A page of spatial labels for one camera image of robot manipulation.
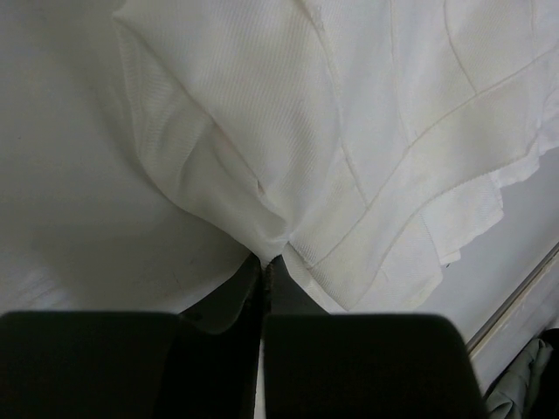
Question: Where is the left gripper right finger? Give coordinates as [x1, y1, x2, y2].
[263, 257, 486, 418]

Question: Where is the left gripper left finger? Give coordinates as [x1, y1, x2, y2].
[1, 257, 263, 418]

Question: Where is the white pleated skirt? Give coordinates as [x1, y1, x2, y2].
[114, 1, 558, 312]

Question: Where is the grey crumpled cloth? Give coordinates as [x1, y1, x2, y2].
[486, 328, 558, 418]

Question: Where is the aluminium table rail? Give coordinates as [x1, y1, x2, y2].
[466, 243, 559, 355]

